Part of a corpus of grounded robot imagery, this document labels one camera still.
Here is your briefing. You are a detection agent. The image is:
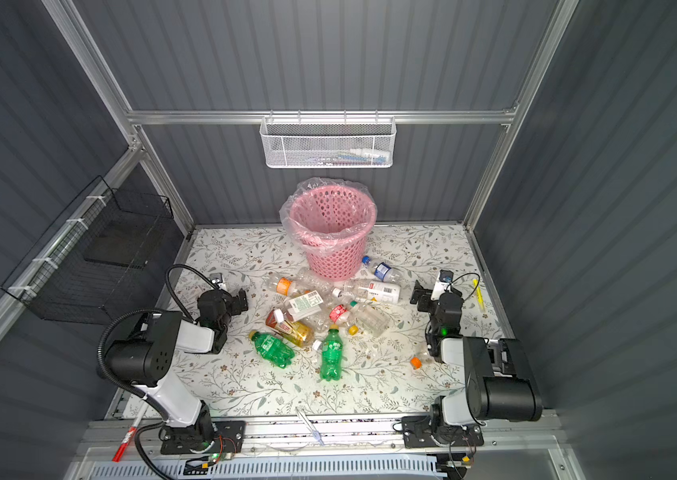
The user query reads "red white pen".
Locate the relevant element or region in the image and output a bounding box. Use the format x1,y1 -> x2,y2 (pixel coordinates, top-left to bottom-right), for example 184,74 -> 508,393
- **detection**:
112,402 -> 148,463

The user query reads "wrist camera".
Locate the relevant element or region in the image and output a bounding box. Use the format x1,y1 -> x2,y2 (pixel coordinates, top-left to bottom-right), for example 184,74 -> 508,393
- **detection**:
430,269 -> 454,301
208,272 -> 226,290

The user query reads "white wire mesh basket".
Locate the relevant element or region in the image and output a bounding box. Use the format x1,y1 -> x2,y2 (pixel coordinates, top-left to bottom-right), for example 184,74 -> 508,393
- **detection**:
260,118 -> 397,169

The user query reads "orange label clear bottle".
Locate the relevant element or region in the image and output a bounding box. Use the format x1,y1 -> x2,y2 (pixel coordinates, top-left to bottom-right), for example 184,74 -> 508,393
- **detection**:
268,273 -> 318,297

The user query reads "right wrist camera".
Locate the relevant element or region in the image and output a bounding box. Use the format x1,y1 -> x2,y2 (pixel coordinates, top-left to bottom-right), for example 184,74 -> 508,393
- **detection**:
430,269 -> 454,301

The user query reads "clear plastic bin liner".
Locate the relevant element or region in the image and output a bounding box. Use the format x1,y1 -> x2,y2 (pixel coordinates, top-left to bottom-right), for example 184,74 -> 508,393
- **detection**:
280,177 -> 377,256

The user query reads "yellow highlighter pen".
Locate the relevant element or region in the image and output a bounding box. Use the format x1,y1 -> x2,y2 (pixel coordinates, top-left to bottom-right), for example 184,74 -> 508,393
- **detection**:
473,278 -> 486,313

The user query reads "red label clear bottle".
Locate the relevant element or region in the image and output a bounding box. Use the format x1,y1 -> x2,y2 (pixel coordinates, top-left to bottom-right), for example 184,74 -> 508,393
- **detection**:
328,301 -> 356,325

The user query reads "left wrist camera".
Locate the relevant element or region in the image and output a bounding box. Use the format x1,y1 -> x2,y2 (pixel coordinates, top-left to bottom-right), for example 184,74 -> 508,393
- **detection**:
208,272 -> 226,290

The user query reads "black wire mesh basket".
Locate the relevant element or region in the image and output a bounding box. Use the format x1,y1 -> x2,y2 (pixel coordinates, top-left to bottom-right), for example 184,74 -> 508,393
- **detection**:
2,181 -> 174,325

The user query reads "pink perforated plastic bin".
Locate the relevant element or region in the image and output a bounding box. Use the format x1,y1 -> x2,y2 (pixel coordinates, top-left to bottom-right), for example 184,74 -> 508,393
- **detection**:
280,177 -> 377,281

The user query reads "yellow red tea bottle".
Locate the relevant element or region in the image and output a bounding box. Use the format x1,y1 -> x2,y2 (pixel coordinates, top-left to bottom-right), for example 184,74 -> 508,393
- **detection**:
266,308 -> 314,348

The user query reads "white tube in basket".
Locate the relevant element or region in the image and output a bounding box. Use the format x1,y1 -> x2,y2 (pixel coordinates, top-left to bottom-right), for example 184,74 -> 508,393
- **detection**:
349,148 -> 391,164

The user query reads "clear bottle green cap ring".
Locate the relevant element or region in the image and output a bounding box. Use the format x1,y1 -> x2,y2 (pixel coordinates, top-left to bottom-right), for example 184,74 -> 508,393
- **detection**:
346,301 -> 390,337

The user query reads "clear ribbed bottle white cap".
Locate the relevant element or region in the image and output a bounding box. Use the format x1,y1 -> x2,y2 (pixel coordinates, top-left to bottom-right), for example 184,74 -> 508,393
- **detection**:
296,267 -> 343,297

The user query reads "blue label clear bottle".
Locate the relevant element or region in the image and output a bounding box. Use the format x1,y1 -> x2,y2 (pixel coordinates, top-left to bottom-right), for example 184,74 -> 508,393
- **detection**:
361,255 -> 403,284

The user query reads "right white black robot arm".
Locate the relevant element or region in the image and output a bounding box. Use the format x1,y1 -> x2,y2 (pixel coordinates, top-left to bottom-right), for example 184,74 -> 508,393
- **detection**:
399,281 -> 543,449

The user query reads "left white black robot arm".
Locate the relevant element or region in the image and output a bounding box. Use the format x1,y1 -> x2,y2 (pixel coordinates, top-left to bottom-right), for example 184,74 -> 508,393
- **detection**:
96,289 -> 248,459

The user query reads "green white label bottle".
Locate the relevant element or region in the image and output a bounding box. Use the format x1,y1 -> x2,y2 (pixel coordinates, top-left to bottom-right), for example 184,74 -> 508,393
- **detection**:
276,291 -> 324,321

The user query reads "green soda bottle yellow cap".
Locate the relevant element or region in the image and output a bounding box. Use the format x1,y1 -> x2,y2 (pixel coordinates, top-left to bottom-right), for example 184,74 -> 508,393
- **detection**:
320,325 -> 343,381

